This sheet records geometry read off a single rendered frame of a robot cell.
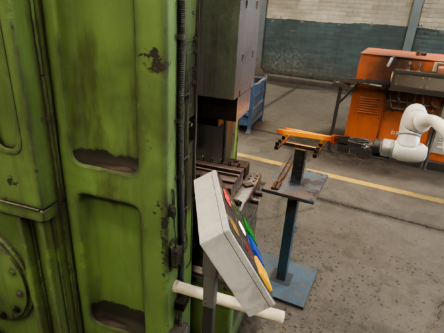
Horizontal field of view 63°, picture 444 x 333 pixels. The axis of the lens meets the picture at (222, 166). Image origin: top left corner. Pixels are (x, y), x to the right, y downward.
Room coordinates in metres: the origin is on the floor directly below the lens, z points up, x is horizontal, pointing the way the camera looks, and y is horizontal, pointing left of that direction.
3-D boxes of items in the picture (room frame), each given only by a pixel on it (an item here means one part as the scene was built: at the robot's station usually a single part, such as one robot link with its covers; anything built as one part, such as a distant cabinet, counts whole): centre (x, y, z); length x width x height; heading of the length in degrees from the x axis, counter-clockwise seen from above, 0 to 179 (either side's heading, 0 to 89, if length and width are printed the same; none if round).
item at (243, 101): (1.50, 0.13, 1.32); 0.42 x 0.20 x 0.10; 73
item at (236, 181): (1.50, 0.13, 0.96); 0.42 x 0.20 x 0.09; 73
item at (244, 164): (1.63, -0.07, 0.95); 0.12 x 0.08 x 0.06; 73
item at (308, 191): (1.95, -0.45, 0.74); 0.40 x 0.30 x 0.02; 156
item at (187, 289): (1.08, -0.06, 0.62); 0.44 x 0.05 x 0.05; 73
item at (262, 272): (0.80, -0.13, 1.01); 0.07 x 0.05 x 0.07; 8
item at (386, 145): (1.76, -0.84, 1.05); 0.09 x 0.06 x 0.09; 155
